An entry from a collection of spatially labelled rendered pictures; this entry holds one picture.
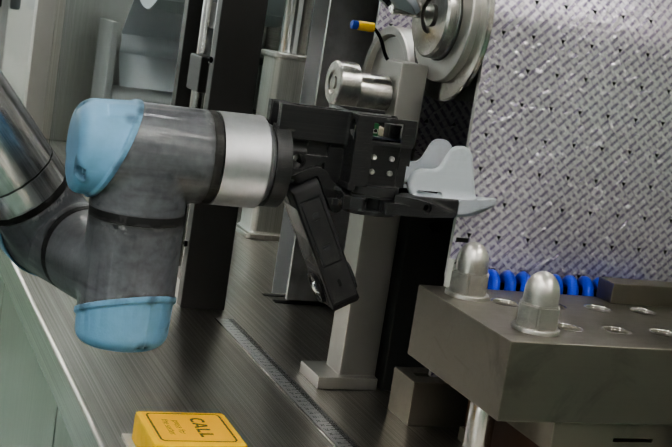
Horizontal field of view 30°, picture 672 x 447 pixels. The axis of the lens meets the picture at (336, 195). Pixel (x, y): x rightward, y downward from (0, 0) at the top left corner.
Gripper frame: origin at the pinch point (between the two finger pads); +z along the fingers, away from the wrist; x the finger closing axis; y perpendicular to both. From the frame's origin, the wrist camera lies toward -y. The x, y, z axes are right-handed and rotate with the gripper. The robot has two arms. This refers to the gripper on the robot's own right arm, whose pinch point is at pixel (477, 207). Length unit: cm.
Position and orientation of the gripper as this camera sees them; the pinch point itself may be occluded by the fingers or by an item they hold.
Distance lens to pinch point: 109.6
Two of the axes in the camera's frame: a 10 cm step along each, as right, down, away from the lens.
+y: 1.5, -9.8, -1.5
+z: 9.2, 0.8, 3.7
